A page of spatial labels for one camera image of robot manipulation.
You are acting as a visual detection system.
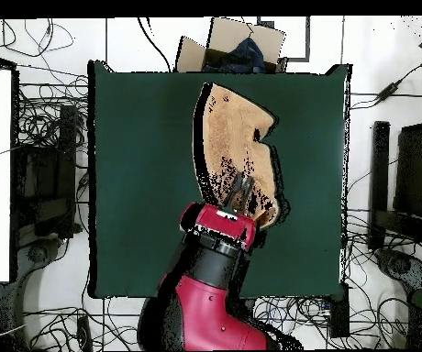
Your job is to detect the black power adapter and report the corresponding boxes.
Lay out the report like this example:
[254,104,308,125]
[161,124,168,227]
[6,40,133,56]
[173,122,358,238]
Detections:
[375,82,401,104]

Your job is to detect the blue jeans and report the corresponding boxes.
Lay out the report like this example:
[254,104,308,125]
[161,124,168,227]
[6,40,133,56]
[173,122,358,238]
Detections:
[201,37,267,74]

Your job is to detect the open cardboard box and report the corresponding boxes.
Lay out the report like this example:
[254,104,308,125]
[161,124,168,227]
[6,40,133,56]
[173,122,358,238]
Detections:
[175,16,288,74]

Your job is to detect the black rectangular frame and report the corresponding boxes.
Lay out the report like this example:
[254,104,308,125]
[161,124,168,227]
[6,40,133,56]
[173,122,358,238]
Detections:
[256,16,311,62]

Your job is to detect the dark green table cloth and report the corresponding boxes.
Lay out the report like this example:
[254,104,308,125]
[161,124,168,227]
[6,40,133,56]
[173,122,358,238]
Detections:
[87,60,351,300]

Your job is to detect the tangled black floor cables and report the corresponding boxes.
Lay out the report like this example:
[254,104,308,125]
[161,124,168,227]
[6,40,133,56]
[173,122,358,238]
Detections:
[16,82,89,148]

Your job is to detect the black power strip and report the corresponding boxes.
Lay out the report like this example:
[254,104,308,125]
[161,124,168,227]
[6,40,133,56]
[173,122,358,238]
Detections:
[76,315,93,351]

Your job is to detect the black flat panel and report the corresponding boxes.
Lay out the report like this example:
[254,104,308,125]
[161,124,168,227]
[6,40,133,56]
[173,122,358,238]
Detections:
[394,122,422,221]

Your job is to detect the grey stand base with caster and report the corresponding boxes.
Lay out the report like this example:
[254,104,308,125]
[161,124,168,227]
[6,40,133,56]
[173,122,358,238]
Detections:
[374,247,422,294]
[0,236,63,351]

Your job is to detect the small black box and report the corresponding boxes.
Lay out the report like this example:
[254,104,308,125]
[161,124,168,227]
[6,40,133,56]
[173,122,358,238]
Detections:
[329,289,350,338]

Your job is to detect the black upright bar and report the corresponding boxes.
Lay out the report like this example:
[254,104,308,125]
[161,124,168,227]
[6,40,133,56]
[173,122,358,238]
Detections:
[368,120,391,250]

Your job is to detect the black chair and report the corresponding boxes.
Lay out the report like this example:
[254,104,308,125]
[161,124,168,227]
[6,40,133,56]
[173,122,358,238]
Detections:
[12,104,83,243]

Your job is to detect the orange terry towel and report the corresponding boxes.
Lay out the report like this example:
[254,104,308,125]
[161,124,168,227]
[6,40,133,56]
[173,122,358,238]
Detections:
[194,82,283,230]

